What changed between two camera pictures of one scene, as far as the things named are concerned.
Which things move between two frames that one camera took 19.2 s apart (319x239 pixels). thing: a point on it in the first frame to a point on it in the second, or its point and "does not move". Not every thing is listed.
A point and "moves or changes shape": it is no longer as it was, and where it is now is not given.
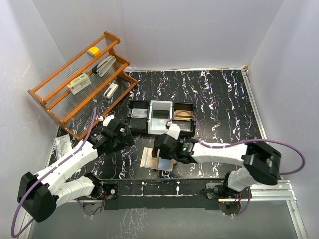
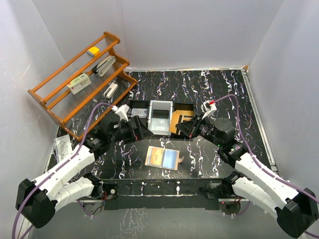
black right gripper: [163, 155] to [187, 127]
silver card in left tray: [139, 112] does not move
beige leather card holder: [147, 161] moves or changes shape
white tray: [160, 113] does not move
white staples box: [79, 83] does not move
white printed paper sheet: [63, 145] does not move
